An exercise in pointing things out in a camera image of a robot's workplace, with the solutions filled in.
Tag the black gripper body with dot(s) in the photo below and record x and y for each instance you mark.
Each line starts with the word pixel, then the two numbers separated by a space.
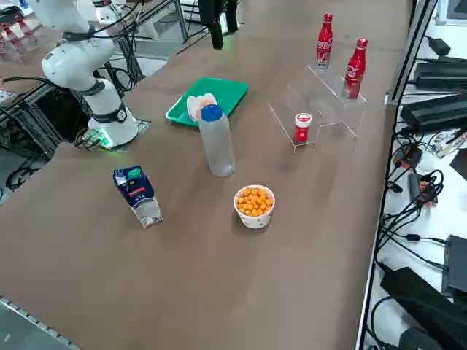
pixel 213 11

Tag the blue white milk carton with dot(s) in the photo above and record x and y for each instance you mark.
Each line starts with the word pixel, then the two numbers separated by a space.
pixel 140 197

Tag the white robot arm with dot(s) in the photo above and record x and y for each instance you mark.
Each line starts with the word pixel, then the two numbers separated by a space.
pixel 69 65

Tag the clear acrylic display stand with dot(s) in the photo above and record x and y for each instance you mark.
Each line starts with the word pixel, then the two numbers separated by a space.
pixel 335 82

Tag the green plastic tray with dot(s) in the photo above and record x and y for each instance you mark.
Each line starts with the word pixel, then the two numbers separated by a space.
pixel 219 89

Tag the brown egg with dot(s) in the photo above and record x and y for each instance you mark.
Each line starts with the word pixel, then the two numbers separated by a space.
pixel 209 97
pixel 198 113

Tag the white square dish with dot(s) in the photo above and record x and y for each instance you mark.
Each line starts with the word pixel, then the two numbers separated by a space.
pixel 191 104

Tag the red cola bottle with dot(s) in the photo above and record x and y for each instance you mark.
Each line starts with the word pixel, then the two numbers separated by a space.
pixel 324 40
pixel 355 69

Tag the clear bottle blue cap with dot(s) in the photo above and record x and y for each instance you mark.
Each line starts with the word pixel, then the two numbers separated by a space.
pixel 217 146

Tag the small red white bottle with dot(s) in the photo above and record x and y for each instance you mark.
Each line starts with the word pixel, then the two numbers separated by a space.
pixel 303 129

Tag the paper cup of orange balls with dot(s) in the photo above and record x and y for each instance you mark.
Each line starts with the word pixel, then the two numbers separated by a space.
pixel 254 218

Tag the black power adapter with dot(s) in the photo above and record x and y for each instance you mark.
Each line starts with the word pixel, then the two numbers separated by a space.
pixel 434 113
pixel 439 45
pixel 441 76

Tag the small black adapter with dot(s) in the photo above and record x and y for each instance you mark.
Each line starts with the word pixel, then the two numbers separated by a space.
pixel 414 187

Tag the black flat box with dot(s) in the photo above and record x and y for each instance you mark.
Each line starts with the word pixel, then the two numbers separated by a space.
pixel 456 266

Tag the large black power brick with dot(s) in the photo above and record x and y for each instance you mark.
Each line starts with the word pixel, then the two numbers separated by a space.
pixel 419 299

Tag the grey metal table rail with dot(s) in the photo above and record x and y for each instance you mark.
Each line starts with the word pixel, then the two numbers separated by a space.
pixel 25 324

